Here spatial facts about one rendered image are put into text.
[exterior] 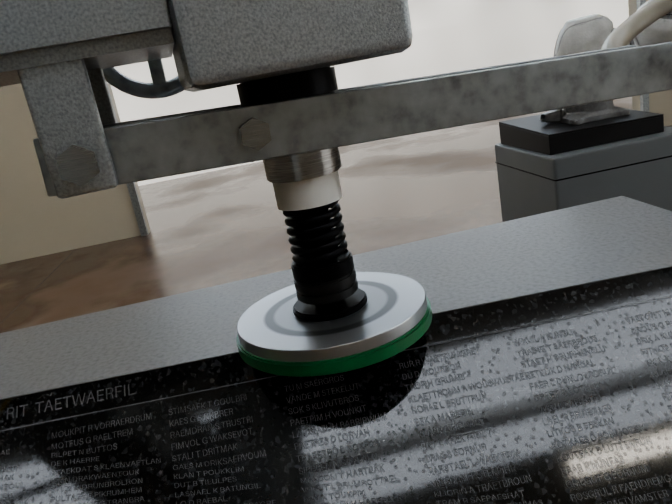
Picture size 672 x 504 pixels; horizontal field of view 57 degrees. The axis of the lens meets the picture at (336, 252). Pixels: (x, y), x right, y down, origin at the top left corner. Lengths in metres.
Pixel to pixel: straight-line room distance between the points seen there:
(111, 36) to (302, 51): 0.15
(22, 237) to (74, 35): 5.56
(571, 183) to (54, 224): 4.91
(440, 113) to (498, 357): 0.29
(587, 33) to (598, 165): 0.36
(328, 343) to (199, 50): 0.29
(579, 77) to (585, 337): 0.29
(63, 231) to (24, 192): 0.45
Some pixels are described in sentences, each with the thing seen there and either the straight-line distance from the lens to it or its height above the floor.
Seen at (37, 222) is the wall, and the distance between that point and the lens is 6.00.
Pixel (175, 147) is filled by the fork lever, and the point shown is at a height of 1.08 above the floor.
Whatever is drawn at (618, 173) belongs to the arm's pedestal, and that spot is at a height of 0.72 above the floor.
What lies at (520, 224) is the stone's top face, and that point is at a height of 0.82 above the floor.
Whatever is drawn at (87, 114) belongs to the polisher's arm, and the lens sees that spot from 0.55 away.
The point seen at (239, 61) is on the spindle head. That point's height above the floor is 1.14.
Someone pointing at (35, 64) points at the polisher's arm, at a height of 1.16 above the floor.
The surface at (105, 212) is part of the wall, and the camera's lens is 5.83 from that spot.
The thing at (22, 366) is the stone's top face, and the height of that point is 0.82.
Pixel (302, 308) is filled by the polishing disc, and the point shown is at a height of 0.88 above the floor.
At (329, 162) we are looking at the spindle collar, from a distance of 0.62.
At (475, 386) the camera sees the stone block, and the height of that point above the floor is 0.76.
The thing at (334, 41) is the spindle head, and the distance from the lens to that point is 0.54.
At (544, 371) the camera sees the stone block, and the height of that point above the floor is 0.76.
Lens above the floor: 1.12
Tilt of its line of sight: 16 degrees down
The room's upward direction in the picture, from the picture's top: 11 degrees counter-clockwise
